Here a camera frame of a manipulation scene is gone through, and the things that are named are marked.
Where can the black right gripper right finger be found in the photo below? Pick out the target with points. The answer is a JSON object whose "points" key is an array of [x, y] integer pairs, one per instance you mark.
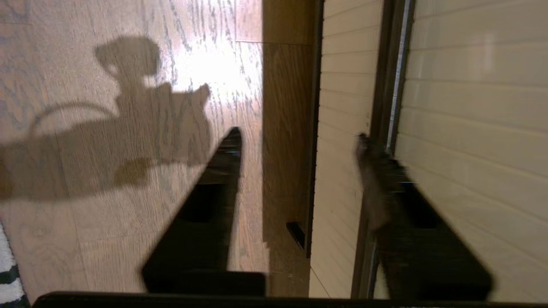
{"points": [[428, 256]]}

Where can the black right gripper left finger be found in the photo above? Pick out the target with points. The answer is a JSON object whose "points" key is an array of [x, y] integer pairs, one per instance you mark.
{"points": [[201, 239]]}

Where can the cream white ribbed drawer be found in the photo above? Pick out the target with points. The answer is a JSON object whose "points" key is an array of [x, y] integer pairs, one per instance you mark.
{"points": [[471, 85]]}

